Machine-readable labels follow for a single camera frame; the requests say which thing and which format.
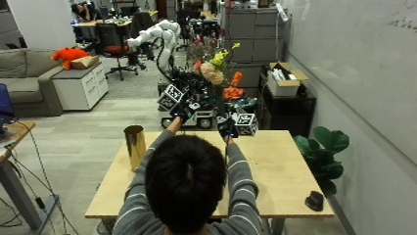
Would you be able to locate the person's right hand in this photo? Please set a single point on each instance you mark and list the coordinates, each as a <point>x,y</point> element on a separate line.
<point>228,128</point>

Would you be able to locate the person's left hand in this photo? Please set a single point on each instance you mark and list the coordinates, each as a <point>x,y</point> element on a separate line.
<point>184,110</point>

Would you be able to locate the colourful flower bouquet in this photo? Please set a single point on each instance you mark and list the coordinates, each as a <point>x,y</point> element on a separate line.
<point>215,73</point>

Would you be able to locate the white marker cube left glove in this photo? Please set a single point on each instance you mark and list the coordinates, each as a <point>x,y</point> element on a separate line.
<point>170,97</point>

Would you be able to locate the white marker cube glove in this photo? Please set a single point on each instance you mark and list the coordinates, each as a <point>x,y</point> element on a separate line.
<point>170,97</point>
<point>247,124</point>

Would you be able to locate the white marker cube right glove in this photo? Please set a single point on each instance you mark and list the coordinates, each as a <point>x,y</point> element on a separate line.
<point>247,124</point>

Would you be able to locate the black cabinet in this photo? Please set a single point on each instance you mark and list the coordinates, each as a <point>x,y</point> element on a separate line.
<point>288,112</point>

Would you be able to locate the open cardboard box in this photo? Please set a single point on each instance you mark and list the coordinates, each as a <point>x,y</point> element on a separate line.
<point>283,85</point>

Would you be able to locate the gold cylinder vase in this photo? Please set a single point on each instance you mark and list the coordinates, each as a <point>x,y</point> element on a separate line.
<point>135,148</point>

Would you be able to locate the black and red office chair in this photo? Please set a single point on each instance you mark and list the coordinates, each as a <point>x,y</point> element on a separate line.
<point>114,44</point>

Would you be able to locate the grey filing cabinets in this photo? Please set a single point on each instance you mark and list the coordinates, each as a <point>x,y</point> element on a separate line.
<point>256,36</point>

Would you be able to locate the white drawer cabinet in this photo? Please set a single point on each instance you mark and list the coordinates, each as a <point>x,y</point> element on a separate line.
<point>81,88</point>

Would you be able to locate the green leafy potted plant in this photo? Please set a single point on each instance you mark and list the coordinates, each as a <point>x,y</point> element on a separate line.
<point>324,156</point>

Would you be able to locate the brown paper bag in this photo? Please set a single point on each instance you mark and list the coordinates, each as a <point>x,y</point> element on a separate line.
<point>86,62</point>

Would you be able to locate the orange plush toy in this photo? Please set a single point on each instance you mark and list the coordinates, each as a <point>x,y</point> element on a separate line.
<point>67,55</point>

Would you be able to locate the wooden background desk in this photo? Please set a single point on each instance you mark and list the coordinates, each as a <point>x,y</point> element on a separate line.
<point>94,23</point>

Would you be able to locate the small black object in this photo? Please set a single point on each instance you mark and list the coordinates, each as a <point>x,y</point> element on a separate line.
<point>315,200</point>

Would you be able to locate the the person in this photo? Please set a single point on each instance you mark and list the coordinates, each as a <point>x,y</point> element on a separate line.
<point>138,212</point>

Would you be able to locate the grey sofa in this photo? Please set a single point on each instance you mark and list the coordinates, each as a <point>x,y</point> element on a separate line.
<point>25,80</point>

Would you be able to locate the blue laptop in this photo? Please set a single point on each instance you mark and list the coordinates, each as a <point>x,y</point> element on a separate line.
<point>6,101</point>

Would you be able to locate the wooden side desk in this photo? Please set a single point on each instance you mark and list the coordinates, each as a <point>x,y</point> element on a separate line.
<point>13,169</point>

